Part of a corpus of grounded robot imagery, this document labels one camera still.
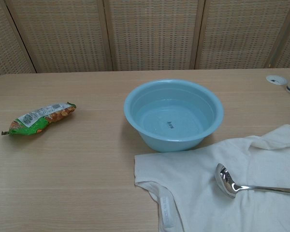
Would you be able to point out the metal ladle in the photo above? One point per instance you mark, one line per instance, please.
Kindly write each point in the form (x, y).
(226, 178)

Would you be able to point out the white cloth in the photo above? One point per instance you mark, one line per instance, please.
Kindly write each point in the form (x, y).
(195, 181)

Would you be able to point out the green snack bag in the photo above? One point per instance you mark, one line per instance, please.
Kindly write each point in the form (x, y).
(38, 118)

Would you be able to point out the light blue bowl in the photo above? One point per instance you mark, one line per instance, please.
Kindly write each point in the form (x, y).
(159, 116)

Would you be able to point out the white plastic cup lid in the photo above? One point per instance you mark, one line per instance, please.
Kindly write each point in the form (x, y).
(276, 79)

